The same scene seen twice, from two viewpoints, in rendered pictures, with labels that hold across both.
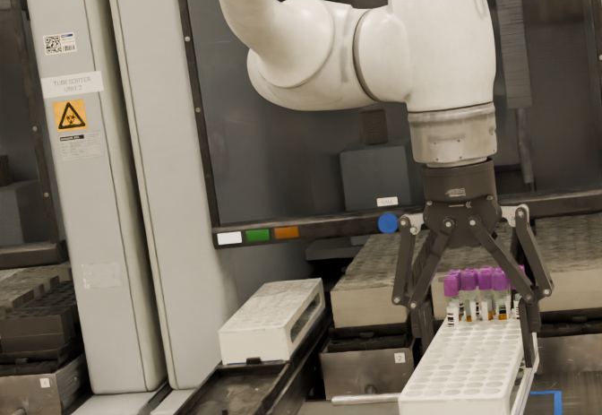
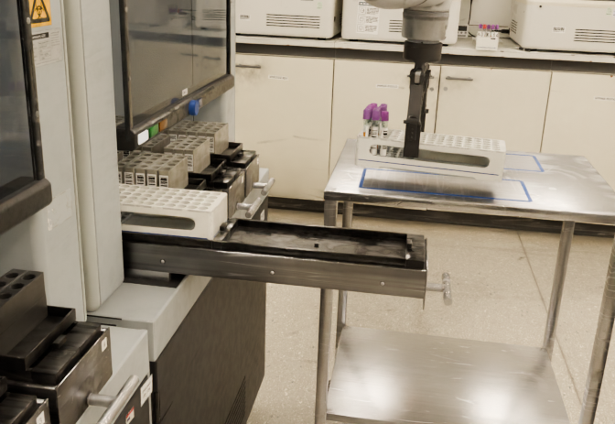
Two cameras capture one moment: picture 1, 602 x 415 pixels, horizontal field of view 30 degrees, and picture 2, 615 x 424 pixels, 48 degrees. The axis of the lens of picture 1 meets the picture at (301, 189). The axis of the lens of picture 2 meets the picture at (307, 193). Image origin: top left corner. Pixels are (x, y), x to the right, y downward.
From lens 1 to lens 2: 1.92 m
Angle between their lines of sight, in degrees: 92
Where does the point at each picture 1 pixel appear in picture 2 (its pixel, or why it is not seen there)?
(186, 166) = (107, 70)
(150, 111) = (90, 7)
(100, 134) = (59, 33)
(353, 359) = not seen: hidden behind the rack
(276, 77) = not seen: outside the picture
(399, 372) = not seen: hidden behind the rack
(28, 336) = (19, 319)
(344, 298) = (172, 174)
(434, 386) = (482, 147)
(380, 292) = (182, 164)
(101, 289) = (59, 226)
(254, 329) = (221, 201)
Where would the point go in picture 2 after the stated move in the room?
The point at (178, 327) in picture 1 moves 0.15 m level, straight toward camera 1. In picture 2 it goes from (102, 243) to (202, 238)
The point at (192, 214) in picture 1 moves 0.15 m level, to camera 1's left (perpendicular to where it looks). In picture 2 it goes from (109, 121) to (85, 146)
